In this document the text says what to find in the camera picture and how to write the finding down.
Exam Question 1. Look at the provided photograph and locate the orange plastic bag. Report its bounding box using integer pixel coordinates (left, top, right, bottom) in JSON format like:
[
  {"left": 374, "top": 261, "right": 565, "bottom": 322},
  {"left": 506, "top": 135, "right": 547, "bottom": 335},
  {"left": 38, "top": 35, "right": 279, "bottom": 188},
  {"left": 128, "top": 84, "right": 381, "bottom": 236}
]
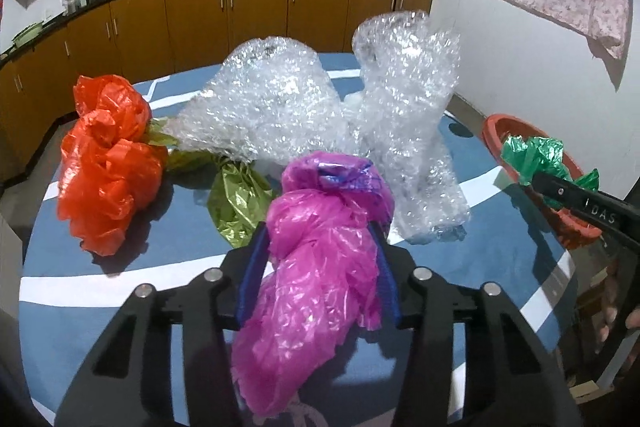
[{"left": 56, "top": 74, "right": 170, "bottom": 256}]

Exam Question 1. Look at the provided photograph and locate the wide crumpled bubble wrap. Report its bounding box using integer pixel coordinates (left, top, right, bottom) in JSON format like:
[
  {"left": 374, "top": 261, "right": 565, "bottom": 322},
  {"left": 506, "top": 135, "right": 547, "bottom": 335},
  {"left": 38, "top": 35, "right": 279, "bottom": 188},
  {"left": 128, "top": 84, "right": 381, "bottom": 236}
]
[{"left": 162, "top": 36, "right": 353, "bottom": 168}]

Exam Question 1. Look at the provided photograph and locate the person's right hand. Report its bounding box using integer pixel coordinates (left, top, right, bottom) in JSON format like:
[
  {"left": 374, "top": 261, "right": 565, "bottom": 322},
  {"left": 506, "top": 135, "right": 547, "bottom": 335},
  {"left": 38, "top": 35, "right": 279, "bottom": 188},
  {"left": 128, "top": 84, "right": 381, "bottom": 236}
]
[{"left": 597, "top": 269, "right": 640, "bottom": 345}]

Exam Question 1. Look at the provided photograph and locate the tall bubble wrap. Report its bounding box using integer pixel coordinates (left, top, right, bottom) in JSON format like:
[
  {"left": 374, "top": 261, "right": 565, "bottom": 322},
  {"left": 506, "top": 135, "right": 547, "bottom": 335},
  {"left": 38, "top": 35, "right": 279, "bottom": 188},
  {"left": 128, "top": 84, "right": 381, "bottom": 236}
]
[{"left": 342, "top": 9, "right": 472, "bottom": 245}]

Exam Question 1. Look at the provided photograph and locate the red plastic basket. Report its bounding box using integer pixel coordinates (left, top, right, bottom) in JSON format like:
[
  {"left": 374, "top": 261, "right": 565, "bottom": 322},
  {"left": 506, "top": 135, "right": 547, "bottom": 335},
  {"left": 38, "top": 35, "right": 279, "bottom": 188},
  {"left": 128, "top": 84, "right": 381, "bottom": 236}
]
[{"left": 482, "top": 113, "right": 603, "bottom": 250}]

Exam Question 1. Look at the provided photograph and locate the magenta plastic bag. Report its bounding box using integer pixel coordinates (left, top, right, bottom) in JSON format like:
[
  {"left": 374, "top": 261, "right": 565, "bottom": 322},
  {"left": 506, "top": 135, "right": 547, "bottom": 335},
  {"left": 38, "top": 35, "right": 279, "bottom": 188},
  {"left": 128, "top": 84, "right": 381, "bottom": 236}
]
[{"left": 231, "top": 152, "right": 396, "bottom": 418}]

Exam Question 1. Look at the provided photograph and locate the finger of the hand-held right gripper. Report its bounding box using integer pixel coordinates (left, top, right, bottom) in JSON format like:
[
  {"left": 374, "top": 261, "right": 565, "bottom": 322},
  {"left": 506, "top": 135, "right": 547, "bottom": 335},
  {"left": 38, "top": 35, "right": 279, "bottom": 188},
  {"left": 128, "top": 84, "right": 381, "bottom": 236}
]
[{"left": 531, "top": 171, "right": 640, "bottom": 250}]

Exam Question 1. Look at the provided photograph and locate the green cooking pot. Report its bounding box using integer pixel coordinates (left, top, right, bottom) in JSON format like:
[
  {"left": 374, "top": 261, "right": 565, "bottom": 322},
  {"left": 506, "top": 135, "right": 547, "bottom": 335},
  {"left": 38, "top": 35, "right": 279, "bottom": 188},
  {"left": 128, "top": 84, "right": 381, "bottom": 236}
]
[{"left": 11, "top": 22, "right": 45, "bottom": 48}]

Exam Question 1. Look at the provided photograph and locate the olive green plastic bag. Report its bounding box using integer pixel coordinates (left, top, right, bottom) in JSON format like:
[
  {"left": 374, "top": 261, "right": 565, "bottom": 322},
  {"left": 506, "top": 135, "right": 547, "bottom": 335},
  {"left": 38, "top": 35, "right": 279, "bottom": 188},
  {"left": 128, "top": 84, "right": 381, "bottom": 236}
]
[{"left": 145, "top": 117, "right": 276, "bottom": 250}]

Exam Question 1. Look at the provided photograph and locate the wooden furniture piece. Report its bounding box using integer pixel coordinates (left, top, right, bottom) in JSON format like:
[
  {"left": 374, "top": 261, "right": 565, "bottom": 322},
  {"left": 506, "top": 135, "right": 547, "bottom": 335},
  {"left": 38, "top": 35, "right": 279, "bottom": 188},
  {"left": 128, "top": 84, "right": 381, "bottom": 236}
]
[{"left": 570, "top": 342, "right": 632, "bottom": 404}]

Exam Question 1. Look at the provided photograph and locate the wooden base cabinet row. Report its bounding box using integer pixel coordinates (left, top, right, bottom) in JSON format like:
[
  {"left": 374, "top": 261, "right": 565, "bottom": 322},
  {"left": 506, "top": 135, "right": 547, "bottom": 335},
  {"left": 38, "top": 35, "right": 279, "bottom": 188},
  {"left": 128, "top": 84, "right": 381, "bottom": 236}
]
[{"left": 0, "top": 0, "right": 435, "bottom": 182}]

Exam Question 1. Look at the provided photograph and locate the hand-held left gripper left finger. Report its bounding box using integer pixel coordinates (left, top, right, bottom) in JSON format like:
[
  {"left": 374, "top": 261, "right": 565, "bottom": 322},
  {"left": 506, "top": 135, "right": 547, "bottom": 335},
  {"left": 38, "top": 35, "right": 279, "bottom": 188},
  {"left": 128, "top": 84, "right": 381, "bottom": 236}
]
[{"left": 54, "top": 227, "right": 273, "bottom": 427}]

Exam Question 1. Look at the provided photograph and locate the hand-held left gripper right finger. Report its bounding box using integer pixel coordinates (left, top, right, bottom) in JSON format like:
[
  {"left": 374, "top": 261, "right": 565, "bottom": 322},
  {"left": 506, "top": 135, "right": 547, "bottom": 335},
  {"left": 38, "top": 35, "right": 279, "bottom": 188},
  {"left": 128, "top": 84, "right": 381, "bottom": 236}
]
[{"left": 367, "top": 222, "right": 586, "bottom": 427}]

